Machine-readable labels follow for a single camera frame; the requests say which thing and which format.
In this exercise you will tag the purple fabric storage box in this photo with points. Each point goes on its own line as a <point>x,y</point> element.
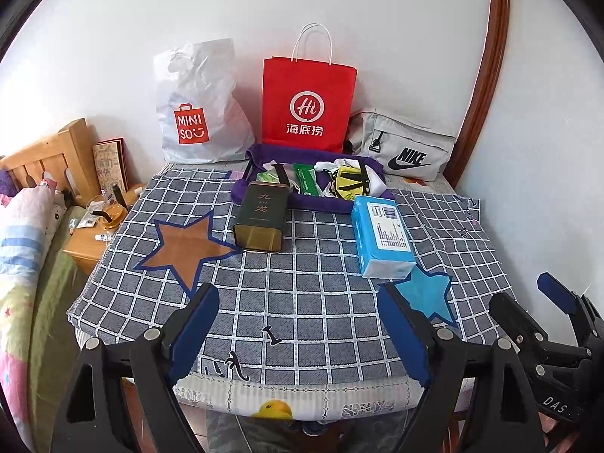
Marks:
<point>306,203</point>

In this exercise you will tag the yellow black pouch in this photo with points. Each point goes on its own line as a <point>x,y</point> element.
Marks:
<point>351,181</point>

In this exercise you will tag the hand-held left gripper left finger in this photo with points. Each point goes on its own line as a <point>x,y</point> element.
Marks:
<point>193,335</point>

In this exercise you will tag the dark green tea tin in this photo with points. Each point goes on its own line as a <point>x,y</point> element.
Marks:
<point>259,207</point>

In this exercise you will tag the grey checkered tablecloth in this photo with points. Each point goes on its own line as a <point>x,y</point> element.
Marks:
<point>306,292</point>

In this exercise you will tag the brown star patch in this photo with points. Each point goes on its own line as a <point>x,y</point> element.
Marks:
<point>188,250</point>

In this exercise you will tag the wooden nightstand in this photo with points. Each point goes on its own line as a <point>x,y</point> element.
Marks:
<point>89,250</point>

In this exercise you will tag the grey waist bag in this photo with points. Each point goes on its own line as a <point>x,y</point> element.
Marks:
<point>406,137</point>

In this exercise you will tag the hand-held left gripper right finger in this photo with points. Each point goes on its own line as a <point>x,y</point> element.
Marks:
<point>406,335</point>

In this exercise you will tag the purple plush toy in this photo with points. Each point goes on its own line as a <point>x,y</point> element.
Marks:
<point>4,181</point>

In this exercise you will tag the floral quilt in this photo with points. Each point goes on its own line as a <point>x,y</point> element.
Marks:
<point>23,226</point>

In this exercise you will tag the blue tissue pack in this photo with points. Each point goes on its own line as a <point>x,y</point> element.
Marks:
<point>382,240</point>

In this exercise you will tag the wooden bed headboard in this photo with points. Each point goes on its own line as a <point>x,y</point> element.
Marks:
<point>61,151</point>

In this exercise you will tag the brown wooden door frame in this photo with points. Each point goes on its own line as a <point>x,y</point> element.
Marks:
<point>495,56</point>

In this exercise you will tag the green bed sheet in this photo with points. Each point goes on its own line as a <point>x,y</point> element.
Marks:
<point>52,302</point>

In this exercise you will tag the red paper bag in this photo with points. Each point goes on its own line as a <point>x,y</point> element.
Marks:
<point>306,80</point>

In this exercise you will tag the duck printed table cover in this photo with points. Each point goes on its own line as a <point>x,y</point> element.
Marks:
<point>306,398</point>

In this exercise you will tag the blue star patch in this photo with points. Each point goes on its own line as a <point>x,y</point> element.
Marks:
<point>424,292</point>

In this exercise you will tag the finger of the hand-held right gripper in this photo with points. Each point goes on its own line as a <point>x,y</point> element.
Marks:
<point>557,288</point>
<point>514,321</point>

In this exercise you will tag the dark green sachet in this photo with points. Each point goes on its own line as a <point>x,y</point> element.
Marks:
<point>306,179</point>

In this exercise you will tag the white plastic shopping bag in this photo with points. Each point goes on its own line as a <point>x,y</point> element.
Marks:
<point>207,99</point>

